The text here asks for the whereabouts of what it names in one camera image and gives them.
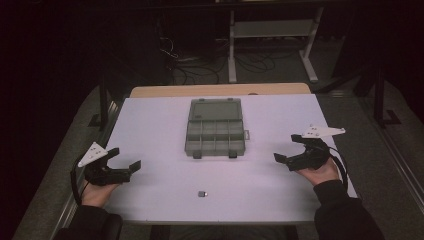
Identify white metal stand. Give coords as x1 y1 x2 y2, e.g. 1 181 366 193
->
227 6 325 84

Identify person's left hand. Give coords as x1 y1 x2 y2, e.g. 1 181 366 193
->
81 181 120 208

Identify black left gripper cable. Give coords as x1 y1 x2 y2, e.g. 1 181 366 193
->
69 165 88 206

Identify wooden table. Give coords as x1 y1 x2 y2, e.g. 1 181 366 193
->
129 82 312 99

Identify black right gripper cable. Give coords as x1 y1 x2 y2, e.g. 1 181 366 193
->
327 145 350 192

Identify grey plastic compartment box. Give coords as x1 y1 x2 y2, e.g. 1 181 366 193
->
184 97 251 160

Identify black metal stand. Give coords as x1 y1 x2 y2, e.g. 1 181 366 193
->
372 61 402 129
87 74 112 130

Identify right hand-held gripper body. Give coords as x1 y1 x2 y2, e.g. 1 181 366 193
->
287 124 347 172

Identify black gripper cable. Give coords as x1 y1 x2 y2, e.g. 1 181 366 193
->
327 145 350 192
69 165 88 206

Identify person's right hand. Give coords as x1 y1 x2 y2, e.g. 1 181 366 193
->
295 157 341 187

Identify black floor cables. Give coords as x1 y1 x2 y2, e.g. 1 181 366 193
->
158 35 284 86

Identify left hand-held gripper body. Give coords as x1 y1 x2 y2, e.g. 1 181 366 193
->
77 141 133 187

